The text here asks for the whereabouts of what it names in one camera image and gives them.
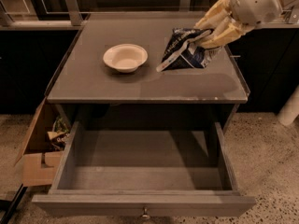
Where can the white paper bowl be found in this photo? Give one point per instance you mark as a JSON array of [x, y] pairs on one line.
[[125, 58]]

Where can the blue chip bag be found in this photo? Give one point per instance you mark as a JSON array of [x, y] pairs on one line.
[[183, 51]]

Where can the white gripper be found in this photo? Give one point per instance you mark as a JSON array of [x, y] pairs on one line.
[[252, 4]]

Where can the metal drawer knob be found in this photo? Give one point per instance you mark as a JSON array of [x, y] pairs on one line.
[[145, 214]]

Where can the snack bags in box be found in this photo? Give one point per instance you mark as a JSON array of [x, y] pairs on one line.
[[59, 134]]

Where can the grey metal railing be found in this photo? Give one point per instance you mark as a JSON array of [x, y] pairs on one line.
[[62, 13]]

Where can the grey cabinet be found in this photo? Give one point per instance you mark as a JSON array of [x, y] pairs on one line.
[[85, 79]]

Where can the black stand leg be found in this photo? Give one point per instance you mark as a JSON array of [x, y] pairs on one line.
[[9, 207]]

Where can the brown cardboard box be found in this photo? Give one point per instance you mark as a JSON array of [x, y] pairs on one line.
[[39, 160]]

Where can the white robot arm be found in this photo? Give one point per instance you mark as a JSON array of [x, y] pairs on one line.
[[264, 37]]

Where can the grey open top drawer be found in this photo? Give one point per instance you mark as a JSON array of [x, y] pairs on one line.
[[120, 172]]

